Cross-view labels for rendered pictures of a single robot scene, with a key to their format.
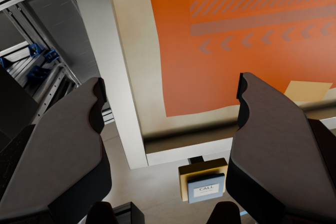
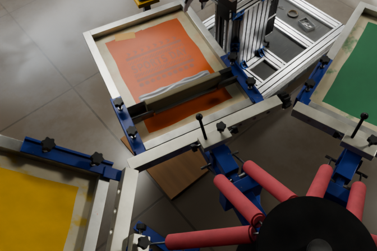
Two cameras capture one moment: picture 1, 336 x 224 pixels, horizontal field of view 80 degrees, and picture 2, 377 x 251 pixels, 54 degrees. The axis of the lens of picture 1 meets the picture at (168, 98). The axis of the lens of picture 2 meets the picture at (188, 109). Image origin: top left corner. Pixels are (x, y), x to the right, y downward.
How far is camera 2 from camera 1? 1.70 m
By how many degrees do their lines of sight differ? 18
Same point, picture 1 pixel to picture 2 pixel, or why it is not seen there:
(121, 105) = (194, 16)
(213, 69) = (168, 33)
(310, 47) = (136, 47)
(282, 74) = (140, 38)
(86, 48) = not seen: hidden behind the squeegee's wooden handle
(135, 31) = (196, 36)
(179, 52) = (181, 35)
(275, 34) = (152, 46)
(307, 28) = (142, 50)
